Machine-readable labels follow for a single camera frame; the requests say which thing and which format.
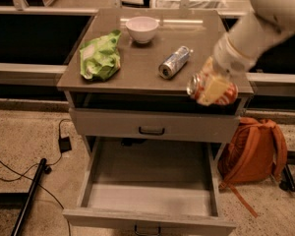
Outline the black floor cable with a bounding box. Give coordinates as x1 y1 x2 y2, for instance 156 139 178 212
0 118 72 236

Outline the silver blue can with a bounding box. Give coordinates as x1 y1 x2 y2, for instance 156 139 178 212
158 46 192 80

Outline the grey drawer cabinet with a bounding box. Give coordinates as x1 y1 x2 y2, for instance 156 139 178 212
56 7 255 236

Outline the open bottom drawer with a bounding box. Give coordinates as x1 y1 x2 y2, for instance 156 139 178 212
63 138 236 236

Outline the red coke can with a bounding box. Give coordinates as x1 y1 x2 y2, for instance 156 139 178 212
187 73 238 105

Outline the black power adapter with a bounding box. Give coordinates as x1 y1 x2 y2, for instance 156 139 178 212
58 137 72 153

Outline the black floor pole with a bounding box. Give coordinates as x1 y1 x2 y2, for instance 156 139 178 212
11 158 47 236

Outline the white bowl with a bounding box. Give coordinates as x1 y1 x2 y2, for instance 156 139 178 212
126 16 158 44

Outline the green chip bag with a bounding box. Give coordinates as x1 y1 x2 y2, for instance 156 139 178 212
80 29 121 82

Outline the orange backpack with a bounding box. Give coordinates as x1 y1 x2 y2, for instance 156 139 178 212
217 117 288 217

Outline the closed middle drawer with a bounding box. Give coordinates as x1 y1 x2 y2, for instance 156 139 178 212
69 108 239 143

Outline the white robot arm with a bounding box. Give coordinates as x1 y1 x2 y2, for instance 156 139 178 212
190 0 295 106

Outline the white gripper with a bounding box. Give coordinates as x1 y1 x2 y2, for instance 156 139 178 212
197 33 257 106

